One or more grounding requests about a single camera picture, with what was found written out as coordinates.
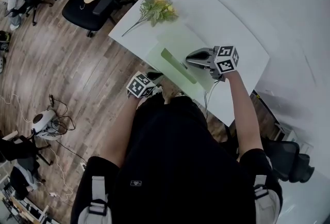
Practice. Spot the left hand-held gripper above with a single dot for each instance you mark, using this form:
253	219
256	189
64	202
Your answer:
140	86

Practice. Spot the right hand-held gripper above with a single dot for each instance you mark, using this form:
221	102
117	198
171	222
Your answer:
225	60

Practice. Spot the person's right forearm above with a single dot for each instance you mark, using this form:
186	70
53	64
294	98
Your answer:
245	114

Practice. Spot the person's left forearm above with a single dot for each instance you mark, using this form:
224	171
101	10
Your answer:
121	132

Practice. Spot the person's left shoe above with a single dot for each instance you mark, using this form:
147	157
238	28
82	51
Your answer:
157	90

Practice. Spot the person's shoe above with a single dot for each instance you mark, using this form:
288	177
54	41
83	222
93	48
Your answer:
178	94
157	90

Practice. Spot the person's right shoe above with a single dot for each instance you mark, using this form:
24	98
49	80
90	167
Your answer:
178	94

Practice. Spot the white table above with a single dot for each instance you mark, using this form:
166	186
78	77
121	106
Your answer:
232	24

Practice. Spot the yellow artificial flower bunch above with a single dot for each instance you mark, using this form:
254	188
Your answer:
158	8

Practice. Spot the person's black clothing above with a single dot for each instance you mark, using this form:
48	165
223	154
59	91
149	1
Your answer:
180	161

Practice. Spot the black power adapter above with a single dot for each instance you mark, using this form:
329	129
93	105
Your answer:
51	99

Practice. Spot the white power strip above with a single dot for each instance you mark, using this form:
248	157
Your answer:
83	165

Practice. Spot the white round headset device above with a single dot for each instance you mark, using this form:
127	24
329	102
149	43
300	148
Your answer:
43	119
1	64

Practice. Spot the white storage box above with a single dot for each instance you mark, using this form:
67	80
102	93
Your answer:
299	140

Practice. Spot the black mesh office chair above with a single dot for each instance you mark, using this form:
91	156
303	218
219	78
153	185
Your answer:
286	156

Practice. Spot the black helmet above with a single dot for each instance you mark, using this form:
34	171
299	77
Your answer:
4	41

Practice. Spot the cluttered work desk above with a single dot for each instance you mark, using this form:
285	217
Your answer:
20	210

